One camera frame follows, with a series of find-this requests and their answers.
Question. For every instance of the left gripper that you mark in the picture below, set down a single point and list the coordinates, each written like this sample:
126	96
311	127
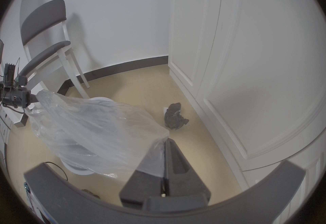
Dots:
15	98

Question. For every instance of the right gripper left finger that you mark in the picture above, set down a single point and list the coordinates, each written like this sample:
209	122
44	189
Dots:
142	187

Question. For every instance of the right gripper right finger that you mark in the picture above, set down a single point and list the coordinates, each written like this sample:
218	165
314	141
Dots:
183	177

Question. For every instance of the black plastic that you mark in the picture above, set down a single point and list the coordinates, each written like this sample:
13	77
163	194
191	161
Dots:
174	118

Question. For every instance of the clear plastic bag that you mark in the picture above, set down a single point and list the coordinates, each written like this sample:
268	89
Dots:
89	128

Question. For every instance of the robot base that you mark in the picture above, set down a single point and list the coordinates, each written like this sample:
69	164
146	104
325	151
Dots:
34	205

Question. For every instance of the white trash bin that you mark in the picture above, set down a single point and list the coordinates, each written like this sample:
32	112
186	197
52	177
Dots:
100	99

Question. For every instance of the grey padded white chair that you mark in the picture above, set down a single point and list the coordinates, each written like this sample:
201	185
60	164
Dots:
40	18

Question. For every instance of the white wardrobe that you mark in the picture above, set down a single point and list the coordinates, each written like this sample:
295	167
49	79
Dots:
254	65

